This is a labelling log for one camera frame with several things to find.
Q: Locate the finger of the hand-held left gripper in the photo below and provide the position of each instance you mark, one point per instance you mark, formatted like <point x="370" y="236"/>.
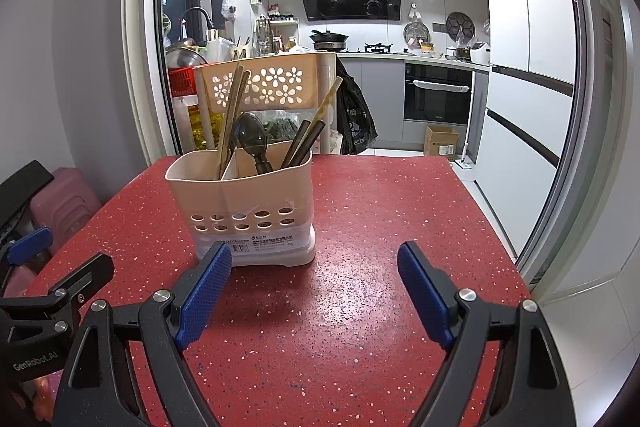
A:
<point x="85" y="279"/>
<point x="30" y="244"/>

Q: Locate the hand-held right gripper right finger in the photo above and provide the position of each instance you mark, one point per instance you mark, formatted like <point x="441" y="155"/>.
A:
<point x="425" y="292"/>

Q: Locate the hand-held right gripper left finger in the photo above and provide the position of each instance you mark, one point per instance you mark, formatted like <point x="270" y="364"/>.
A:
<point x="205" y="292"/>

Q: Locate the beige plastic utensil holder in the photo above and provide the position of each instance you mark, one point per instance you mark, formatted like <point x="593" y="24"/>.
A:
<point x="250" y="197"/>

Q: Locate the black spoon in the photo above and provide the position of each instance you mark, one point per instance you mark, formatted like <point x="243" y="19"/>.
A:
<point x="310" y="142"/>
<point x="250" y="132"/>

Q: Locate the wooden chopstick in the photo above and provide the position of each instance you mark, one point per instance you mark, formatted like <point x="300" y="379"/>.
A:
<point x="331" y="102"/>
<point x="227" y="117"/>
<point x="325" y="99"/>
<point x="239" y="102"/>

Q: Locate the pink plastic stool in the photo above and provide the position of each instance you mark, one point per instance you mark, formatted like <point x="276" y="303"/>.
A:
<point x="65" y="202"/>

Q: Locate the black chair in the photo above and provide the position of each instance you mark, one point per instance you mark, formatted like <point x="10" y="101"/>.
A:
<point x="25" y="187"/>

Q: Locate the white floor mop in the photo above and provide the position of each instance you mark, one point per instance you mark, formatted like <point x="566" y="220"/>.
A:
<point x="462" y="162"/>

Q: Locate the cardboard box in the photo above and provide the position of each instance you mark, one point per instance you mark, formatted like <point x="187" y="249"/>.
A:
<point x="440" y="142"/>

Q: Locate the yellow cooking oil bottle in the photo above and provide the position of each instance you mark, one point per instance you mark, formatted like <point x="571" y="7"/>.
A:
<point x="195" y="127"/>

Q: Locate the black built-in oven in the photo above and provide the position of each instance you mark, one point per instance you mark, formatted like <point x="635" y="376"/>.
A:
<point x="435" y="107"/>

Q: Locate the black plastic bag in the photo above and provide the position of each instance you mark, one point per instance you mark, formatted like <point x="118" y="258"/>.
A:
<point x="355" y="117"/>

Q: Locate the white refrigerator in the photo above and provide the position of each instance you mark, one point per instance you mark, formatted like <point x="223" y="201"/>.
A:
<point x="525" y="107"/>

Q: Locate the red plastic basket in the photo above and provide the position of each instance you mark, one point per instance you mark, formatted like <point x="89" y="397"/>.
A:
<point x="181" y="82"/>

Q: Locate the metal basin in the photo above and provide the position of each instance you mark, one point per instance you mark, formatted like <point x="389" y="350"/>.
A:
<point x="185" y="54"/>

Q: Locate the white rice cooker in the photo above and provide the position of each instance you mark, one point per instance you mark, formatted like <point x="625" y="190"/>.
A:
<point x="480" y="54"/>

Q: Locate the beige flower-cutout storage rack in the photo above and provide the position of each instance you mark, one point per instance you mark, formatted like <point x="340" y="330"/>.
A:
<point x="320" y="72"/>

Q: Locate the gas stove burner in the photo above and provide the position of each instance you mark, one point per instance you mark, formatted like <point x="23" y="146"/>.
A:
<point x="377" y="48"/>

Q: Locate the round metal steamer rack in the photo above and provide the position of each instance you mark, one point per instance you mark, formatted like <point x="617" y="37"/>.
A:
<point x="416" y="36"/>

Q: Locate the dark round divided tray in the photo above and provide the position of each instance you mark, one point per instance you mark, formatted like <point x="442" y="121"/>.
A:
<point x="460" y="26"/>

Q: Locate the black wok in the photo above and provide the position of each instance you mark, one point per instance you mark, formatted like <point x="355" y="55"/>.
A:
<point x="327" y="39"/>

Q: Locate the black kitchen faucet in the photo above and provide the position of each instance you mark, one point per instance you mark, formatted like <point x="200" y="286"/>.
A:
<point x="197" y="11"/>

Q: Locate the white spice shelf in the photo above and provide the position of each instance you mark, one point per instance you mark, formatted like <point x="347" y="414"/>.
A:
<point x="282" y="19"/>

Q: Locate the white hanging plastic bag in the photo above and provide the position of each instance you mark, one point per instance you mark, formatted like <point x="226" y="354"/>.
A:
<point x="228" y="7"/>

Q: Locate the sliding door frame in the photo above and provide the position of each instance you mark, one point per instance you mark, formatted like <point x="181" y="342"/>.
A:
<point x="595" y="107"/>

